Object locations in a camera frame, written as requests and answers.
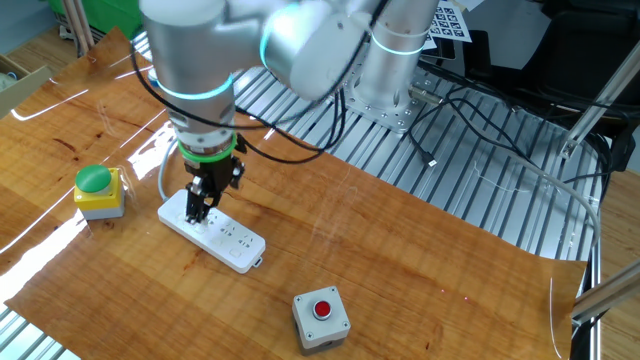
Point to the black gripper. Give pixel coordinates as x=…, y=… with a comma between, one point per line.
x=212, y=175

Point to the white four-socket power strip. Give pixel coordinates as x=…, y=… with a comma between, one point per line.
x=235, y=245

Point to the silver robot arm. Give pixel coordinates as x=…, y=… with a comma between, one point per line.
x=195, y=50

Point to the green button yellow box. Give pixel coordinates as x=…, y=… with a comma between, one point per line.
x=100, y=200

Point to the red button grey box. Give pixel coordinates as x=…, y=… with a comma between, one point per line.
x=320, y=330

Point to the wood-grain table mat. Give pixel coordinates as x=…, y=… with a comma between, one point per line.
x=375, y=250

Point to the green plastic crate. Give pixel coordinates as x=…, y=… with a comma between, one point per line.
x=115, y=15

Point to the brown cardboard box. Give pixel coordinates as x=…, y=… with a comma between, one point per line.
x=20, y=90

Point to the brown wooden sticks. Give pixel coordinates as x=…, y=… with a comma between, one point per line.
x=80, y=25

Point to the printed marker sheet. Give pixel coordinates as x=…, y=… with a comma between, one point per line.
x=450, y=22

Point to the black office chair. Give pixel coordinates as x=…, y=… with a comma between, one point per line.
x=575, y=60

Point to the aluminium frame beam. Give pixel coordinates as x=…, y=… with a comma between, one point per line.
x=610, y=292
x=595, y=110

